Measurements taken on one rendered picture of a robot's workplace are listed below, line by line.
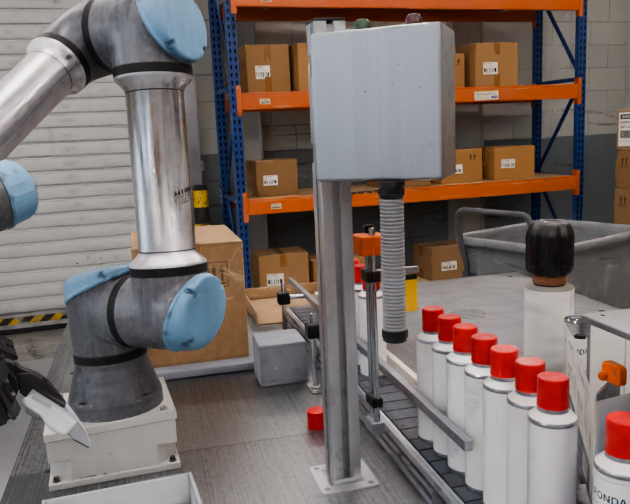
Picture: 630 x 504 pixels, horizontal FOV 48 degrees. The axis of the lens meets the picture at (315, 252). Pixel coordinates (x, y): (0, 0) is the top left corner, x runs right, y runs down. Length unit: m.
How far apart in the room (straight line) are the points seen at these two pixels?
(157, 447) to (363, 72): 0.66
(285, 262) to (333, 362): 3.93
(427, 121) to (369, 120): 0.07
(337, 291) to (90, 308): 0.38
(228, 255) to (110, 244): 3.84
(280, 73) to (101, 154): 1.43
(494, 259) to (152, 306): 2.59
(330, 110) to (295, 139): 4.76
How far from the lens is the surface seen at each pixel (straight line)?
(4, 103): 1.03
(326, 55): 0.93
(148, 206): 1.05
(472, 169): 5.46
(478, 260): 3.55
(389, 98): 0.90
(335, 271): 0.99
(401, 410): 1.22
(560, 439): 0.80
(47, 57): 1.10
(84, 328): 1.15
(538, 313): 1.29
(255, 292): 2.23
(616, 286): 3.77
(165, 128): 1.05
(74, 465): 1.18
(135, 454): 1.18
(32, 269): 5.42
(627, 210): 4.93
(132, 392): 1.16
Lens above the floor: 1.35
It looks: 10 degrees down
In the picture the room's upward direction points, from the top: 3 degrees counter-clockwise
